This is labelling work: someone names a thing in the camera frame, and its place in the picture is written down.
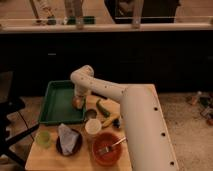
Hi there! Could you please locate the small dark metal cup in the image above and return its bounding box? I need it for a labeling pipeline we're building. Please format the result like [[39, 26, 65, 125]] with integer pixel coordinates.
[[85, 109, 97, 120]]

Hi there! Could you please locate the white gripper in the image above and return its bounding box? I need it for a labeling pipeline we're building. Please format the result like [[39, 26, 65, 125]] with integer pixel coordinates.
[[73, 85, 91, 100]]

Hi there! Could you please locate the green plastic tray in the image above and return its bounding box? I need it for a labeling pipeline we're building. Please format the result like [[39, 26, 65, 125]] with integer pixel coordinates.
[[38, 80, 86, 125]]

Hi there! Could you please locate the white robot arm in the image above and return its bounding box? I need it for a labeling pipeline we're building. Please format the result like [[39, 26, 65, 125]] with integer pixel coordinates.
[[70, 65, 179, 171]]

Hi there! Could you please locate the light green cup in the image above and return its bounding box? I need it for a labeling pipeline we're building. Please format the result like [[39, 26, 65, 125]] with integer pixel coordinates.
[[35, 131, 52, 148]]

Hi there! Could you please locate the metal fork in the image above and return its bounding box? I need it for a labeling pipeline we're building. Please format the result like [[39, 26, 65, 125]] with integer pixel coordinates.
[[98, 137, 126, 155]]

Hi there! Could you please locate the dish brush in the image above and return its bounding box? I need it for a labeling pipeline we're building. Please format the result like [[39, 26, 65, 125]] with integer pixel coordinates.
[[113, 119, 121, 129]]

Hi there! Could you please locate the black chair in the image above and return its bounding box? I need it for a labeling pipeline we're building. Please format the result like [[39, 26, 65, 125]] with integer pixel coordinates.
[[0, 71, 39, 168]]

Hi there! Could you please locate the dark plate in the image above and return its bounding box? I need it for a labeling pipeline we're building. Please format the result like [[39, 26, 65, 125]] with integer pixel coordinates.
[[56, 128, 83, 156]]

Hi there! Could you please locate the black rectangular bar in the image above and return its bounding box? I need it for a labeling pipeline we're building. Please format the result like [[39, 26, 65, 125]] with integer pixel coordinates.
[[91, 92, 108, 100]]

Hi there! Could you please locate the orange bowl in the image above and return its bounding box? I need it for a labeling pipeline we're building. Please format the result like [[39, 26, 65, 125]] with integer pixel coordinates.
[[92, 132, 122, 166]]

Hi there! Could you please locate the white cup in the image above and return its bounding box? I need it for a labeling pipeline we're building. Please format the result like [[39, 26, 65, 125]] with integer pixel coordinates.
[[85, 119, 102, 136]]

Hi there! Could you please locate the green cucumber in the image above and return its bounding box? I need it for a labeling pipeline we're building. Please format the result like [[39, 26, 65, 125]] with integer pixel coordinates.
[[96, 99, 110, 118]]

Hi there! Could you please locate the grey crumpled cloth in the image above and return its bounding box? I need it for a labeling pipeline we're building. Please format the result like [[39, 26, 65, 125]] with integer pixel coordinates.
[[58, 124, 79, 156]]

